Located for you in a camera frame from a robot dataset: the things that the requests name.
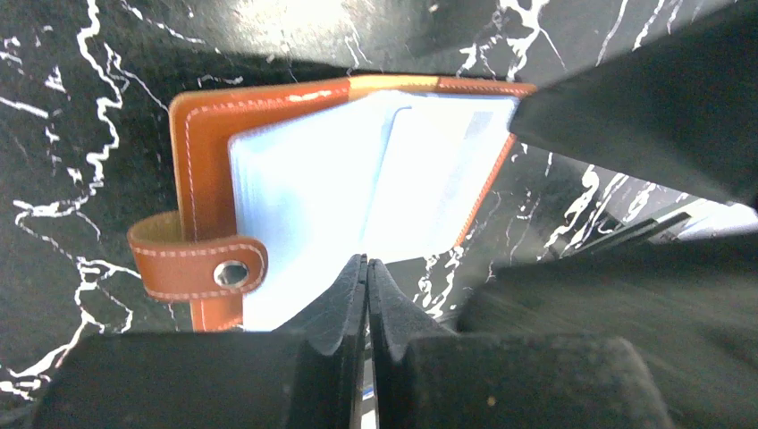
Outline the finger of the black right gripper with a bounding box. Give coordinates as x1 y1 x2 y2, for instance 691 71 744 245
510 1 757 206
457 234 757 428

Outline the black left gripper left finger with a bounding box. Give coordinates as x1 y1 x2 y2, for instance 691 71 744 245
32 255 367 428

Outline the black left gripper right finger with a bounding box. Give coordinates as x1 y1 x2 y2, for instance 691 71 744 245
366 259 673 428

